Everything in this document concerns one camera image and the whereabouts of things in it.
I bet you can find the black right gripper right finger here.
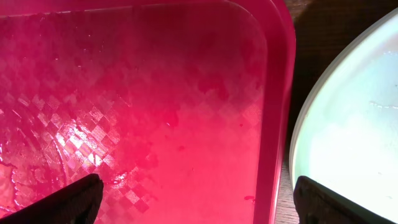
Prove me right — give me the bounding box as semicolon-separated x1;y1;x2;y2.
294;175;393;224

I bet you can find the red plastic tray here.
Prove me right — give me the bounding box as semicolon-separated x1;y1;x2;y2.
1;0;295;223

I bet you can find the pale green plate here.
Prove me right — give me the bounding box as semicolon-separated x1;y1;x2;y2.
289;11;397;222

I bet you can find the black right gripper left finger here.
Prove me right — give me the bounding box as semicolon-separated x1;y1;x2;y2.
1;174;104;224

